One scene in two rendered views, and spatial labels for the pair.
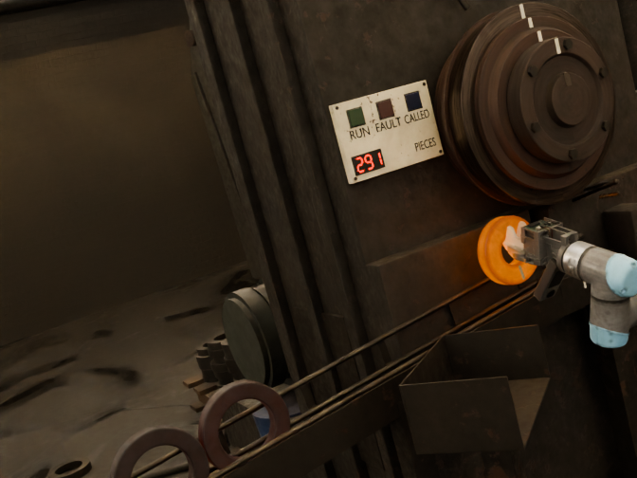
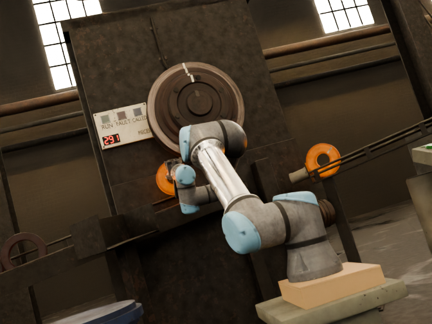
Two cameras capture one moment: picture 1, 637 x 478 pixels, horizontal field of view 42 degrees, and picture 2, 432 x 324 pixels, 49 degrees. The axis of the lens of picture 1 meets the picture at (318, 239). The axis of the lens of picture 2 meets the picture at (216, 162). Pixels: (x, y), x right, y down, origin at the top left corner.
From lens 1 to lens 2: 129 cm
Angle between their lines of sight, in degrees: 20
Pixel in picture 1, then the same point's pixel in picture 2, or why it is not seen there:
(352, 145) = (102, 132)
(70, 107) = not seen: hidden behind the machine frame
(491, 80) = (161, 96)
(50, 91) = not seen: hidden behind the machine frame
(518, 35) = (178, 76)
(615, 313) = (184, 194)
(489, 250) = (159, 176)
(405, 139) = (132, 129)
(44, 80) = not seen: hidden behind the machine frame
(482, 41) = (159, 80)
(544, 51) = (184, 81)
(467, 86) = (150, 100)
